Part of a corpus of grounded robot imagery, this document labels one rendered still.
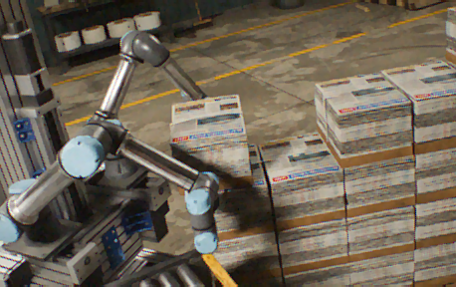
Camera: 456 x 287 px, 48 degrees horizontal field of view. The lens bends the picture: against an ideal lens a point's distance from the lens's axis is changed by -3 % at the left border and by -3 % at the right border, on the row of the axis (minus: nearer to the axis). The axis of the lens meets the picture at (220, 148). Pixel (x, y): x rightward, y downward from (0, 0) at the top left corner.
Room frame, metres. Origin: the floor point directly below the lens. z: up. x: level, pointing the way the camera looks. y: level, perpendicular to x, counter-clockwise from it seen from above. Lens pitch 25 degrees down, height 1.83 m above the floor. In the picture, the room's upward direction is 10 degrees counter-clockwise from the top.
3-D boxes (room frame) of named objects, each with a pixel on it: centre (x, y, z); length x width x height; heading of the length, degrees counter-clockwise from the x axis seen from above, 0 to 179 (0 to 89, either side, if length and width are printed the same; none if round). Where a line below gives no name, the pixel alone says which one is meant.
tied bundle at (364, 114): (1.90, -0.58, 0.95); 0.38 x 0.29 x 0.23; 0
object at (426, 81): (1.89, -0.87, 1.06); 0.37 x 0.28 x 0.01; 1
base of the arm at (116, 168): (2.07, 0.45, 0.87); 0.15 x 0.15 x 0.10
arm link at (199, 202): (1.40, 0.09, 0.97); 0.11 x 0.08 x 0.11; 168
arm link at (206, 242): (1.38, 0.10, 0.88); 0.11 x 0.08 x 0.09; 1
